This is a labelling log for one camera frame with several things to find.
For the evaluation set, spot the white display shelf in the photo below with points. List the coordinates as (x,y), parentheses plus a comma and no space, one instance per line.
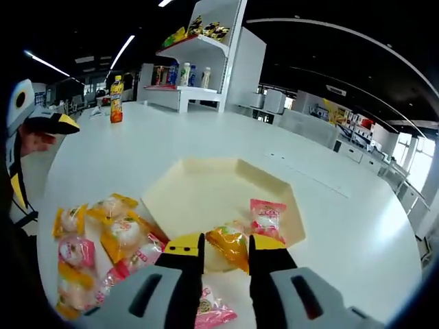
(240,61)

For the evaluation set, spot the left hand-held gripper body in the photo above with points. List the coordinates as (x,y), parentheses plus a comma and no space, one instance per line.
(20,109)

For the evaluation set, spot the white bottle green label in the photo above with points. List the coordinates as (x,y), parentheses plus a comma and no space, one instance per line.
(185,73)

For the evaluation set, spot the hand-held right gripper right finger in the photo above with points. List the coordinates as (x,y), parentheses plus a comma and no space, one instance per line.
(291,298)

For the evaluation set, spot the ceiling air vent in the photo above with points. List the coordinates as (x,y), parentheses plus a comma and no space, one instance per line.
(336,89)

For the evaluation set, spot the yellow crane model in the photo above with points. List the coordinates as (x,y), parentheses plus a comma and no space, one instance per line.
(334,113)

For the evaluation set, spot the person's left hand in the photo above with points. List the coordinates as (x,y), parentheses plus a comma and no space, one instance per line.
(34,141)

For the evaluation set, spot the white cabinet row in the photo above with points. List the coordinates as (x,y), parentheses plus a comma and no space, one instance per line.
(356,154)

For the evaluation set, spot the pink marshmallow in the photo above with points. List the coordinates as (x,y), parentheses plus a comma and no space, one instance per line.
(267,216)

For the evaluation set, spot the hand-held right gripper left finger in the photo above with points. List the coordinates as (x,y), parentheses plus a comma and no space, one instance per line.
(144,298)

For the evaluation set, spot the ceiling light strip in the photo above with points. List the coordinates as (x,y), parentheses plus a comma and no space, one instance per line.
(165,2)
(121,52)
(46,63)

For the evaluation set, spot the pile of marshmallows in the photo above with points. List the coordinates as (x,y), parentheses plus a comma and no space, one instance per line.
(120,236)

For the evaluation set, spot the white crumpled paper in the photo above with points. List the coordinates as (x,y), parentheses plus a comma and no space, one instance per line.
(98,111)

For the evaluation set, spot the white box appliance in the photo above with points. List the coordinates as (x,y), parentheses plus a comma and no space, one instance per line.
(275,101)

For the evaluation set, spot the orange juice bottle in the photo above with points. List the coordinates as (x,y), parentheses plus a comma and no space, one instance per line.
(116,103)

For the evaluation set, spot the orange marshmallow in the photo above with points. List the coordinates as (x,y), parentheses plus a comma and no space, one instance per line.
(228,248)

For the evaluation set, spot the cream hexagonal bowl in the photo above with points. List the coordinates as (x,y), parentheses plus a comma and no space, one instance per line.
(205,192)

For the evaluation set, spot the white mesh partition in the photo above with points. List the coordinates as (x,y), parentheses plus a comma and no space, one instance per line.
(308,127)

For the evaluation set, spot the blue drink bottle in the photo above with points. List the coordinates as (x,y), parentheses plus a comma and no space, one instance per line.
(193,76)
(173,73)

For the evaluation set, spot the white bottle yellow label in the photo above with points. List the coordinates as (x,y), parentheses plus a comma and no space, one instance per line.
(205,77)

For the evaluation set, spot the green snack packet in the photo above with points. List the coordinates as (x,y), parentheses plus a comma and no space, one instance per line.
(169,40)

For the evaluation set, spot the black yellow snack packet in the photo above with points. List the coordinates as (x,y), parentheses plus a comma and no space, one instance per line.
(216,31)
(196,25)

